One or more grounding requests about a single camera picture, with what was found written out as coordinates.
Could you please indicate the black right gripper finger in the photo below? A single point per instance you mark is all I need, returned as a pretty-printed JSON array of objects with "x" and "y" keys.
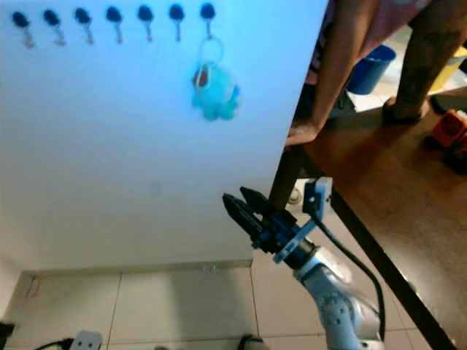
[
  {"x": 243, "y": 214},
  {"x": 261, "y": 204}
]

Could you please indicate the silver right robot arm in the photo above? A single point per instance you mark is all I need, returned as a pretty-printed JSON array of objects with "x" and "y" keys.
[{"x": 336, "y": 302}]

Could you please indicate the white hook board panel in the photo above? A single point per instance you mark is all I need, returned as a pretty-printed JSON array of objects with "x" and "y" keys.
[{"x": 117, "y": 168}]

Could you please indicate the black knob metal hook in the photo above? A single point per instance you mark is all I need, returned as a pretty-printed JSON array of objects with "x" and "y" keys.
[
  {"x": 20, "y": 20},
  {"x": 208, "y": 11},
  {"x": 176, "y": 12},
  {"x": 51, "y": 17},
  {"x": 82, "y": 16},
  {"x": 145, "y": 13},
  {"x": 114, "y": 14}
]

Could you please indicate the dark robot foot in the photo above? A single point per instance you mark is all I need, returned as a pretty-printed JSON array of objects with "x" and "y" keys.
[{"x": 253, "y": 343}]

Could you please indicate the brown wooden table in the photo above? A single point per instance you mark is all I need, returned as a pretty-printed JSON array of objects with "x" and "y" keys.
[{"x": 394, "y": 189}]

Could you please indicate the person's bare leg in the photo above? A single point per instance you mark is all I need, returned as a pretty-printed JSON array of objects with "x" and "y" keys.
[
  {"x": 336, "y": 58},
  {"x": 427, "y": 58}
]

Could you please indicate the blue plastic bucket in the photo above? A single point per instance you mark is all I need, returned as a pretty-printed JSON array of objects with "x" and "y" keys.
[{"x": 371, "y": 69}]

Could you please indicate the orange red toy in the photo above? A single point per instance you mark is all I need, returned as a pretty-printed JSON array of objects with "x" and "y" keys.
[{"x": 452, "y": 135}]

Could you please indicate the pink person's garment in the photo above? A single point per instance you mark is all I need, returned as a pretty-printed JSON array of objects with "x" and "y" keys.
[{"x": 379, "y": 22}]

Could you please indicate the yellow plastic container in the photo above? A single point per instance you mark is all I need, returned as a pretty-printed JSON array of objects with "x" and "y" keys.
[{"x": 454, "y": 71}]

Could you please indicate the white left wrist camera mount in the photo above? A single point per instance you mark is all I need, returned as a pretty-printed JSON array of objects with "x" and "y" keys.
[{"x": 87, "y": 342}]

